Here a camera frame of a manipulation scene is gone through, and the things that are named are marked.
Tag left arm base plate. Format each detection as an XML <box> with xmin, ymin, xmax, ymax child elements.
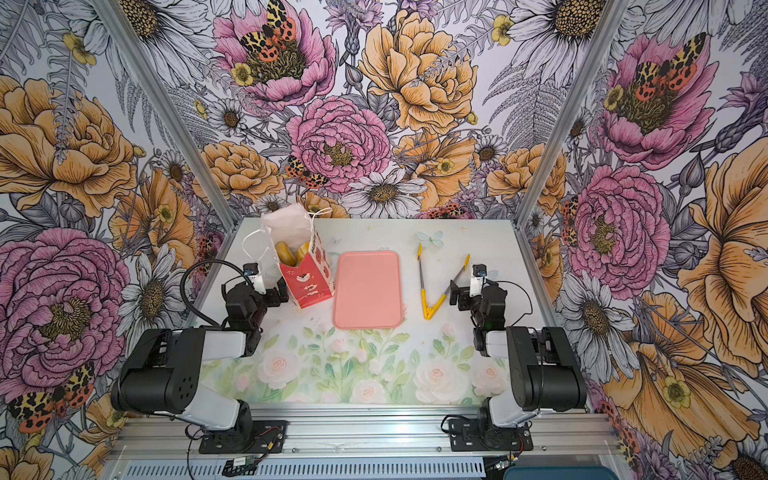
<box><xmin>198</xmin><ymin>420</ymin><xmax>288</xmax><ymax>455</ymax></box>

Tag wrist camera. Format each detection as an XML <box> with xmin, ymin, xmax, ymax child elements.
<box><xmin>469</xmin><ymin>264</ymin><xmax>487</xmax><ymax>297</ymax></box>
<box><xmin>249</xmin><ymin>274</ymin><xmax>266</xmax><ymax>295</ymax></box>

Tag long bread roll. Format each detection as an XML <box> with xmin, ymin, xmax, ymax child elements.
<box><xmin>296</xmin><ymin>242</ymin><xmax>311</xmax><ymax>263</ymax></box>

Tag teal box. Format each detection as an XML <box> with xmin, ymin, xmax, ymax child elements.
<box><xmin>503</xmin><ymin>466</ymin><xmax>618</xmax><ymax>480</ymax></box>

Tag aluminium front rail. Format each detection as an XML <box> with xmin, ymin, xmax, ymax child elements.
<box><xmin>108</xmin><ymin>403</ymin><xmax>620</xmax><ymax>461</ymax></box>

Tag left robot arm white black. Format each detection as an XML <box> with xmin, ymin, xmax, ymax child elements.
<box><xmin>110</xmin><ymin>263</ymin><xmax>289</xmax><ymax>457</ymax></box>

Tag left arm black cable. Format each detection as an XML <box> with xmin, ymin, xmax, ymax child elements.
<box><xmin>179</xmin><ymin>259</ymin><xmax>253</xmax><ymax>328</ymax></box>

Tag yellow steel tongs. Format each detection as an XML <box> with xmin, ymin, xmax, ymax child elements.
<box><xmin>417</xmin><ymin>243</ymin><xmax>471</xmax><ymax>320</ymax></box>

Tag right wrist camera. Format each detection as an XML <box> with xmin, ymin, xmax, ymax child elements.
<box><xmin>469</xmin><ymin>264</ymin><xmax>487</xmax><ymax>297</ymax></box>

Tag white red paper gift bag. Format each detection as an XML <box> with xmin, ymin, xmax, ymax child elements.
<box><xmin>241</xmin><ymin>204</ymin><xmax>335</xmax><ymax>309</ymax></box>

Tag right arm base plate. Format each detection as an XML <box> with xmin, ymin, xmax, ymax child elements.
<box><xmin>440</xmin><ymin>415</ymin><xmax>533</xmax><ymax>454</ymax></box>

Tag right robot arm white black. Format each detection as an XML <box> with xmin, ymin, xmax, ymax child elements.
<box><xmin>441</xmin><ymin>281</ymin><xmax>587</xmax><ymax>453</ymax></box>

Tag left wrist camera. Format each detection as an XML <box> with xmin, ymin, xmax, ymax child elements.
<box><xmin>249</xmin><ymin>274</ymin><xmax>266</xmax><ymax>295</ymax></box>

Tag croissant bread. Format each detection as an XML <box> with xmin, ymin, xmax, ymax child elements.
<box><xmin>275</xmin><ymin>241</ymin><xmax>299</xmax><ymax>267</ymax></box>

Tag pink plastic tray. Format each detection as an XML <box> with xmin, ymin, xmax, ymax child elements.
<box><xmin>333</xmin><ymin>251</ymin><xmax>404</xmax><ymax>330</ymax></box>

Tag small green circuit board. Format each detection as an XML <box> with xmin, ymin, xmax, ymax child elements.
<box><xmin>221</xmin><ymin>456</ymin><xmax>261</xmax><ymax>478</ymax></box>

